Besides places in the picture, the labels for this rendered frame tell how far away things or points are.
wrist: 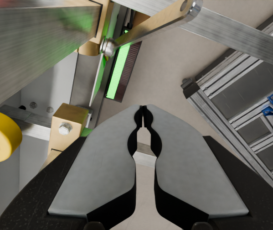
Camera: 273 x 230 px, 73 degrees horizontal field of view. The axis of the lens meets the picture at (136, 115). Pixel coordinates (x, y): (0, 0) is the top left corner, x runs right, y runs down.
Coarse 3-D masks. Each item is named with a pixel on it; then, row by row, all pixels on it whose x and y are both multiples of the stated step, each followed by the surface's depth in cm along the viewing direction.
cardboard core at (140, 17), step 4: (136, 12) 92; (140, 12) 91; (136, 16) 93; (140, 16) 92; (144, 16) 92; (148, 16) 92; (136, 20) 93; (140, 20) 92; (144, 20) 93; (136, 24) 94; (132, 28) 96
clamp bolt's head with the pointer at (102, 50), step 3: (105, 36) 25; (105, 39) 25; (102, 42) 24; (105, 42) 25; (102, 45) 25; (105, 45) 25; (102, 48) 26; (102, 51) 25; (114, 51) 25; (105, 57) 33
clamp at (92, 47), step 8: (96, 0) 21; (104, 0) 21; (104, 8) 21; (112, 8) 25; (104, 16) 22; (104, 24) 22; (96, 32) 23; (104, 32) 25; (96, 40) 23; (80, 48) 24; (88, 48) 24; (96, 48) 25
